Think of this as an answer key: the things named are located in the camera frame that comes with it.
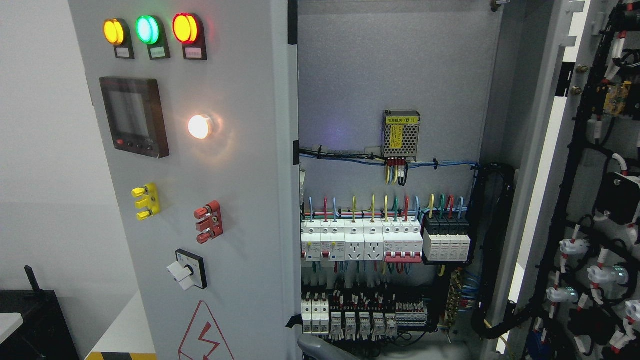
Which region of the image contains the grey robot hand second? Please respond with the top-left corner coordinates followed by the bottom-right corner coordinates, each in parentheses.
top-left (297, 333), bottom-right (358, 360)

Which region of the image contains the white glowing indicator lamp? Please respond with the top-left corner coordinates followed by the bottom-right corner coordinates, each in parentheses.
top-left (187, 114), bottom-right (214, 140)

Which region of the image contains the metal mesh power supply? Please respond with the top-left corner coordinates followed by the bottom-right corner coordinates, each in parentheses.
top-left (381, 109), bottom-right (421, 158)

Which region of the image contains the black right cable loom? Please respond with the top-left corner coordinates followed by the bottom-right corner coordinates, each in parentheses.
top-left (469, 162), bottom-right (536, 341)

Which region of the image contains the yellow terminal post block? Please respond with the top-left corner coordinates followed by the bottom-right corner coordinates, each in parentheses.
top-left (131, 182), bottom-right (162, 221)

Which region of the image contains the white rotary selector switch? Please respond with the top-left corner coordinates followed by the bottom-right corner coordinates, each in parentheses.
top-left (166, 248), bottom-right (208, 291)

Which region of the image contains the red electric hazard warning sticker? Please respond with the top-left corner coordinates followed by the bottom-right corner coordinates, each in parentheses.
top-left (178, 300), bottom-right (234, 360)

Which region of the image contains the red terminal post block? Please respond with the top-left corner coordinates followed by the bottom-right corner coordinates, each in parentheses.
top-left (193, 200), bottom-right (224, 244)

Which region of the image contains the black box on left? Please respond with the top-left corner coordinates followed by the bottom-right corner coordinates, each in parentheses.
top-left (0, 265), bottom-right (79, 360)

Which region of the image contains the grey cabinet door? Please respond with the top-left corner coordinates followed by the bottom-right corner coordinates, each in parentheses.
top-left (69, 0), bottom-right (302, 360)
top-left (470, 0), bottom-right (639, 360)

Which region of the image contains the lower relay terminal row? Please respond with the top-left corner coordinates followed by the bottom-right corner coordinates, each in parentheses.
top-left (297, 287), bottom-right (431, 342)

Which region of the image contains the yellow indicator lamp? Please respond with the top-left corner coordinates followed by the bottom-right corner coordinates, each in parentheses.
top-left (102, 18), bottom-right (131, 47)

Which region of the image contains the white socket breaker row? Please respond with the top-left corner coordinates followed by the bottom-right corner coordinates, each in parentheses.
top-left (301, 219), bottom-right (385, 262)

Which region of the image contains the red handle circuit breaker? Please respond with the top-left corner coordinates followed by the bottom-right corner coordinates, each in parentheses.
top-left (382, 220), bottom-right (423, 264)

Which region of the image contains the red indicator lamp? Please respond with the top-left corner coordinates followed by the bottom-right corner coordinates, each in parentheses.
top-left (172, 13), bottom-right (202, 45)

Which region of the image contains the green indicator lamp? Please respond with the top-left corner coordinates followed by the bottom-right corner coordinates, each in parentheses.
top-left (135, 14), bottom-right (160, 45)

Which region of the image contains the black white surge protector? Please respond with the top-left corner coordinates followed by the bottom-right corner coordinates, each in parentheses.
top-left (422, 215), bottom-right (471, 264)

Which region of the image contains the brass ground terminal bar right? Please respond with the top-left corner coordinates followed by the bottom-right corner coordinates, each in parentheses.
top-left (443, 268), bottom-right (463, 331)

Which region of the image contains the black digital power meter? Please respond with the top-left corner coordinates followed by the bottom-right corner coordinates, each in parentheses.
top-left (99, 76), bottom-right (170, 158)

